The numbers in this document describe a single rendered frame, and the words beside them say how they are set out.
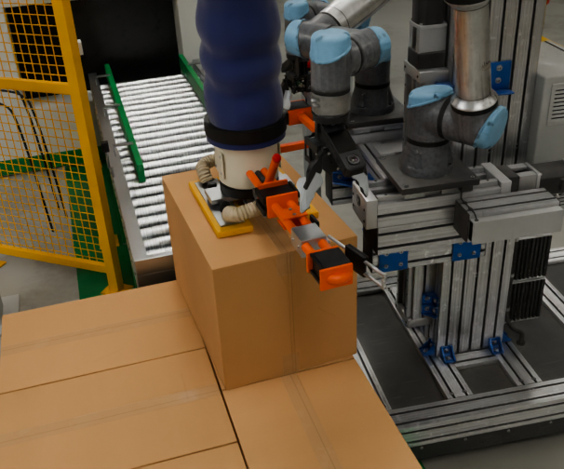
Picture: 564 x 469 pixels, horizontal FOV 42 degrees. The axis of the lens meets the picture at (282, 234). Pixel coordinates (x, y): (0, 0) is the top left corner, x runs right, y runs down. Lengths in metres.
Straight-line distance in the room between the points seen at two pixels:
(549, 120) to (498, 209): 0.37
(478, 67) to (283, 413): 1.01
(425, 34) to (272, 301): 0.88
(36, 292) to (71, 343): 1.34
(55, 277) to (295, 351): 1.92
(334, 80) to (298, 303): 0.77
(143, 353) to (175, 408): 0.27
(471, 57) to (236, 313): 0.86
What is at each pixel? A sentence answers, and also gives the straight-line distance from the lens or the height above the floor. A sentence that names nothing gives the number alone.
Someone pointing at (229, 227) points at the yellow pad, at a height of 0.96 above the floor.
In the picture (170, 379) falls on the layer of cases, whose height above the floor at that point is 0.54.
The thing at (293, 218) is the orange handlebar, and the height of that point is 1.09.
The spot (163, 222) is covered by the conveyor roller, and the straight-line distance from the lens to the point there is 2.94.
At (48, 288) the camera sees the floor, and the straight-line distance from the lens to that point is 3.67.
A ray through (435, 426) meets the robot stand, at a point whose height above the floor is 0.21.
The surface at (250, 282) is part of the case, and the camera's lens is 1.87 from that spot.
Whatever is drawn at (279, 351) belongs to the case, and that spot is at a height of 0.63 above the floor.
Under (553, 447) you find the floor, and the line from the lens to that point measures 2.75.
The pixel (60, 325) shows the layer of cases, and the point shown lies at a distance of 2.43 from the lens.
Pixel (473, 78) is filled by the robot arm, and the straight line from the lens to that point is 1.84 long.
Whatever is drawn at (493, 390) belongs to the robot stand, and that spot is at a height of 0.21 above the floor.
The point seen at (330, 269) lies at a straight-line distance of 1.51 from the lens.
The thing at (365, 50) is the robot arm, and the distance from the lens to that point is 1.43.
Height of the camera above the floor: 1.92
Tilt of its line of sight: 30 degrees down
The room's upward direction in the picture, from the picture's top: 3 degrees counter-clockwise
